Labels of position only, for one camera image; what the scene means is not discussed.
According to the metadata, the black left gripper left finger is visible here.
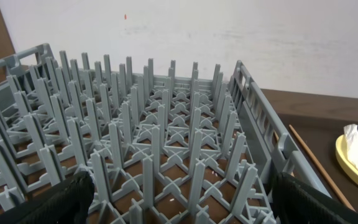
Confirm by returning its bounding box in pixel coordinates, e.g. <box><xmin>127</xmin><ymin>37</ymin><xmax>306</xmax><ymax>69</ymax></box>
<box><xmin>0</xmin><ymin>171</ymin><xmax>94</xmax><ymax>224</ymax></box>

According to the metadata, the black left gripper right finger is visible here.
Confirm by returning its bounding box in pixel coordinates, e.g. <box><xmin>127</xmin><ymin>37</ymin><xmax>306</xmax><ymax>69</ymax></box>
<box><xmin>272</xmin><ymin>172</ymin><xmax>358</xmax><ymax>224</ymax></box>

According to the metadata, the yellow plastic plate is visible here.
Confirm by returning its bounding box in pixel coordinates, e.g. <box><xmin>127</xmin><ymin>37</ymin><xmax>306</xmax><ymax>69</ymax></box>
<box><xmin>336</xmin><ymin>134</ymin><xmax>358</xmax><ymax>185</ymax></box>

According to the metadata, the wooden chopstick right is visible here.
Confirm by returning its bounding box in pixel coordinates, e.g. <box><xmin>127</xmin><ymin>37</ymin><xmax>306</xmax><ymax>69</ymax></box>
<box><xmin>289</xmin><ymin>124</ymin><xmax>355</xmax><ymax>211</ymax></box>

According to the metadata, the dark brown serving tray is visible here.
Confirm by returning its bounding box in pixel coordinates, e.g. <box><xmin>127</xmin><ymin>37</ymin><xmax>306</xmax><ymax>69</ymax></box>
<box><xmin>262</xmin><ymin>89</ymin><xmax>358</xmax><ymax>213</ymax></box>

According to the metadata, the grey plastic dish rack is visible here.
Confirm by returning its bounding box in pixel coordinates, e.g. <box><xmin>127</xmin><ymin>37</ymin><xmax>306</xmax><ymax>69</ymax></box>
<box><xmin>0</xmin><ymin>44</ymin><xmax>327</xmax><ymax>223</ymax></box>

